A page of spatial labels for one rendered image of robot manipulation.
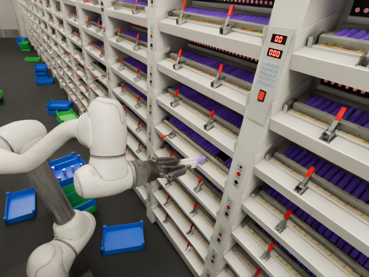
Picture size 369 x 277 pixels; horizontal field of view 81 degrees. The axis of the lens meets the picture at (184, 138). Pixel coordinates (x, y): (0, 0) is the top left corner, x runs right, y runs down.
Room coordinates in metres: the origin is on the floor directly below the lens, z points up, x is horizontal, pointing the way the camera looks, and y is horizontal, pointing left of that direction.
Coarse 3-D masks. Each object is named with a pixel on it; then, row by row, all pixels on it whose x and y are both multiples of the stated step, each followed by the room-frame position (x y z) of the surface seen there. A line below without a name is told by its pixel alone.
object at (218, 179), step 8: (168, 112) 1.22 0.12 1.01; (160, 120) 1.18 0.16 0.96; (168, 120) 1.20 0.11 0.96; (160, 128) 1.14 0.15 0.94; (168, 136) 1.06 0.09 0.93; (176, 144) 0.99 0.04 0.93; (184, 144) 0.98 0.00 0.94; (184, 152) 0.92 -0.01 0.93; (192, 152) 0.92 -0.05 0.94; (208, 152) 0.91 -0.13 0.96; (200, 168) 0.82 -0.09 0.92; (208, 168) 0.81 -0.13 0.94; (216, 168) 0.80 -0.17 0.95; (208, 176) 0.78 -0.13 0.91; (216, 176) 0.76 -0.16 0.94; (224, 176) 0.75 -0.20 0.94; (216, 184) 0.74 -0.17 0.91; (224, 184) 0.69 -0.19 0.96
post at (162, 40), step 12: (156, 0) 1.17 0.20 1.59; (168, 0) 1.20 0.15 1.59; (180, 0) 1.24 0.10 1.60; (156, 24) 1.16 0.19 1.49; (156, 36) 1.16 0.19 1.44; (168, 36) 1.20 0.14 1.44; (156, 48) 1.16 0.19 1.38; (156, 72) 1.16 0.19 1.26; (156, 84) 1.16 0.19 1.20; (156, 108) 1.17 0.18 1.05; (156, 132) 1.17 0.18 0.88; (156, 180) 1.18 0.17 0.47
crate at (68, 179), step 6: (78, 156) 1.34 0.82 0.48; (66, 162) 1.29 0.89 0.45; (72, 162) 1.32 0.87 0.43; (78, 162) 1.35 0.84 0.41; (84, 162) 1.31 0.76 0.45; (60, 168) 1.25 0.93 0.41; (66, 168) 1.27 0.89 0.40; (78, 168) 1.29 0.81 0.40; (60, 174) 1.20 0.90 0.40; (66, 174) 1.20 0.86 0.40; (72, 174) 1.21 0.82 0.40; (66, 180) 1.11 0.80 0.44; (72, 180) 1.13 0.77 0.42
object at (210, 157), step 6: (168, 126) 1.13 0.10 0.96; (174, 126) 1.10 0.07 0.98; (180, 132) 1.05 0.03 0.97; (186, 138) 0.99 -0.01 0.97; (192, 144) 0.95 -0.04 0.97; (198, 150) 0.91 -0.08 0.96; (204, 150) 0.90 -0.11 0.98; (210, 156) 0.85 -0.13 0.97; (216, 162) 0.81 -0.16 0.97; (222, 168) 0.78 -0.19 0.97
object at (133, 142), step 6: (132, 132) 1.59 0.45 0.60; (132, 138) 1.54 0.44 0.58; (138, 138) 1.51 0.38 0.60; (132, 144) 1.48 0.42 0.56; (138, 144) 1.47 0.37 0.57; (132, 150) 1.43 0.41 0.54; (138, 150) 1.38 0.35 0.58; (144, 150) 1.38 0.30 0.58; (138, 156) 1.34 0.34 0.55; (144, 156) 1.33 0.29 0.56
